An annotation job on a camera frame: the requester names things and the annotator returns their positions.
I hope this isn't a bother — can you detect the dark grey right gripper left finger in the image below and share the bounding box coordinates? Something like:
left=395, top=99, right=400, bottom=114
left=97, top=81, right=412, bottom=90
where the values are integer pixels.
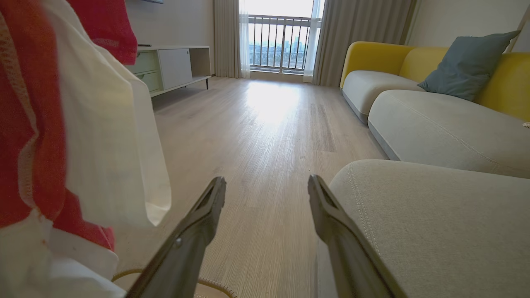
left=126, top=177, right=226, bottom=298

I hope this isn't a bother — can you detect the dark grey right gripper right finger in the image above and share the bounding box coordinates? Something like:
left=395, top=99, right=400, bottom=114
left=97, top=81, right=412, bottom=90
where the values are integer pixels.
left=308, top=174, right=409, bottom=298

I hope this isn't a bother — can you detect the red white garment with stitching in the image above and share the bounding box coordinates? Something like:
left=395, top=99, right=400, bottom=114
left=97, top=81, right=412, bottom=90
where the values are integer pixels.
left=0, top=0, right=172, bottom=298

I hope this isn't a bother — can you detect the white laundry basket brown rim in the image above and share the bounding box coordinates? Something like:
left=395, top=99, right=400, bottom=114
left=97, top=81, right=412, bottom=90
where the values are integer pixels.
left=111, top=268, right=237, bottom=298

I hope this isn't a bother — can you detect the yellow grey sofa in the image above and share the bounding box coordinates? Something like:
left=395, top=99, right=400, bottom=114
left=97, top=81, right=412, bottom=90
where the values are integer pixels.
left=340, top=41, right=530, bottom=179

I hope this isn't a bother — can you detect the white green tv cabinet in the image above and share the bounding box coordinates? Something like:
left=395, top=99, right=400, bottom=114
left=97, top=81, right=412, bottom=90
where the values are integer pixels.
left=124, top=46, right=212, bottom=98

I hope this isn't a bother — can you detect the white sheer curtain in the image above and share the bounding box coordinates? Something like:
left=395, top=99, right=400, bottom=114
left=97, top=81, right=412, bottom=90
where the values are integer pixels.
left=239, top=0, right=251, bottom=79
left=303, top=0, right=326, bottom=83

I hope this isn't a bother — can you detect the beige curtain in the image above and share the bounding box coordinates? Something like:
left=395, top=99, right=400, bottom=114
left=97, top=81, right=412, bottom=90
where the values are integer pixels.
left=313, top=0, right=417, bottom=87
left=213, top=0, right=243, bottom=79

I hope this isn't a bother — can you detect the metal balcony railing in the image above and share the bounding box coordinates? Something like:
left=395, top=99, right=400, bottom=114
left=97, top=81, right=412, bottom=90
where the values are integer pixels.
left=248, top=14, right=312, bottom=75

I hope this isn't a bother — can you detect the blue-grey cushion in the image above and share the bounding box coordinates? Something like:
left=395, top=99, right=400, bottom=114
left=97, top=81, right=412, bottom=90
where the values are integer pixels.
left=417, top=30, right=521, bottom=102

